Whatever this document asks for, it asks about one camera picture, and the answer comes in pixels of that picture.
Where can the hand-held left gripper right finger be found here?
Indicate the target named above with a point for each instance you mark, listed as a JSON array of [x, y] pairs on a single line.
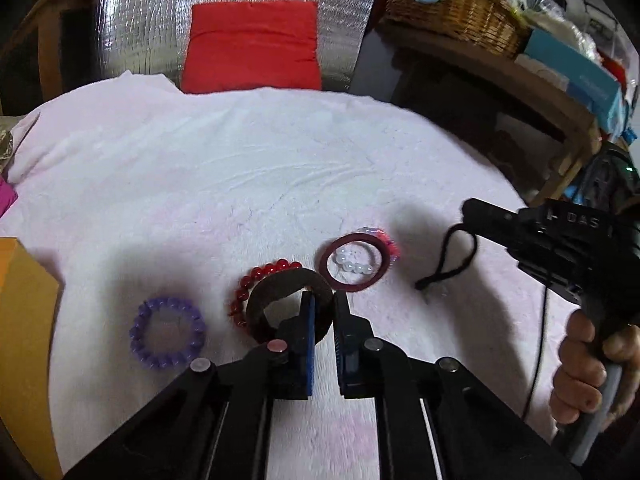
[[342, 347]]

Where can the yellow cardboard box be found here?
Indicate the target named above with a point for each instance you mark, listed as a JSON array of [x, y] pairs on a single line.
[[25, 350]]

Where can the dark red bangle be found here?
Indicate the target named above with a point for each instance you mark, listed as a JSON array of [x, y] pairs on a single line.
[[323, 261]]

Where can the wicker basket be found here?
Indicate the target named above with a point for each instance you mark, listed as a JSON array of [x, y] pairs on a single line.
[[450, 7]]

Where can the blue cardboard box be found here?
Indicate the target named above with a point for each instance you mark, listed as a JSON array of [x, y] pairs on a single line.
[[575, 71]]

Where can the magenta cloth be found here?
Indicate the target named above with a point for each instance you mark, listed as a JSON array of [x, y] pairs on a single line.
[[6, 197]]

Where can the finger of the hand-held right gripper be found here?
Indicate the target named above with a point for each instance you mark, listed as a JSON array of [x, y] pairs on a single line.
[[487, 220]]

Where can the white fleece blanket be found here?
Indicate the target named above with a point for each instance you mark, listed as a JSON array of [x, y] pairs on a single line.
[[210, 175]]

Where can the dark brown bangle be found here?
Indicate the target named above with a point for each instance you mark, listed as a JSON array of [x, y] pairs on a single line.
[[280, 280]]

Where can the person's right hand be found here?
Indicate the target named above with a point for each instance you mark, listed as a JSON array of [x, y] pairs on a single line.
[[580, 375]]

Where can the wooden shelf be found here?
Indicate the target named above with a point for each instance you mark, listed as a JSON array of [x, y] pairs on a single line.
[[550, 106]]

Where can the red cushion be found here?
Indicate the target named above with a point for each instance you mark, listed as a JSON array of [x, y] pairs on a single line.
[[250, 45]]

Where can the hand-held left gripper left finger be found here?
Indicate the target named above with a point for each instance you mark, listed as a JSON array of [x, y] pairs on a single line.
[[308, 345]]

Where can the wooden frame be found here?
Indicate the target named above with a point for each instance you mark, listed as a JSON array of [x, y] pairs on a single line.
[[50, 35]]

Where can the white plastic bags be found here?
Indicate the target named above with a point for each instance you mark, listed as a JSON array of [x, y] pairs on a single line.
[[555, 15]]

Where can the silver foil insulation sheet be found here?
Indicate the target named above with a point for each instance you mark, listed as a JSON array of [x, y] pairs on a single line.
[[140, 20]]

